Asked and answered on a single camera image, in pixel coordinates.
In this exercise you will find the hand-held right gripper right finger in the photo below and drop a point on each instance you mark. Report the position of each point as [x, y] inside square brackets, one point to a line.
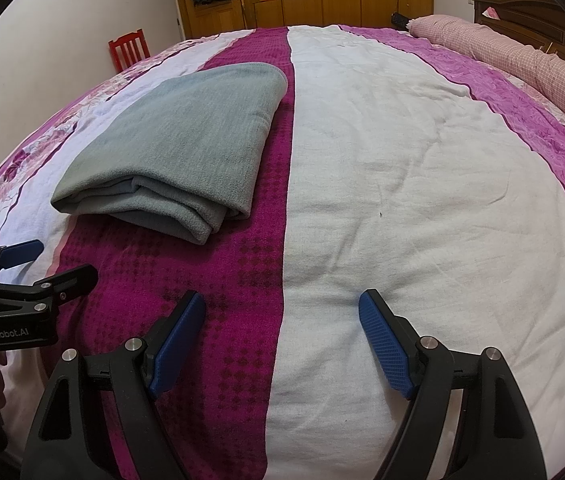
[387, 345]

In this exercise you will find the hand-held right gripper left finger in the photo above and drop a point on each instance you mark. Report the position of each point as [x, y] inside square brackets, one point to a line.
[177, 345]

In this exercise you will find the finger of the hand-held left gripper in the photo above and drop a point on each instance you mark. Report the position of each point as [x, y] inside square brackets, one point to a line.
[20, 252]
[72, 280]

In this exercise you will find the grey fleece pants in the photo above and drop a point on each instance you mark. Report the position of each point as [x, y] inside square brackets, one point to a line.
[177, 150]

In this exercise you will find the pink floral striped blanket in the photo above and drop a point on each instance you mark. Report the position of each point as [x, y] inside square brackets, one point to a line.
[412, 185]

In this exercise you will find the red wooden chair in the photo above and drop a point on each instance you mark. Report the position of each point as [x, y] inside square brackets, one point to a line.
[117, 52]

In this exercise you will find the long pink checked pillow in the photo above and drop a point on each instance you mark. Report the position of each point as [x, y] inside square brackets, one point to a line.
[512, 55]

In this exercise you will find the small black object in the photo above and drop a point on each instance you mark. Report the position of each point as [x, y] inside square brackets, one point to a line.
[400, 20]

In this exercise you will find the dark wooden headboard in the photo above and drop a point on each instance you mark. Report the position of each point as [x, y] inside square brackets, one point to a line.
[522, 12]

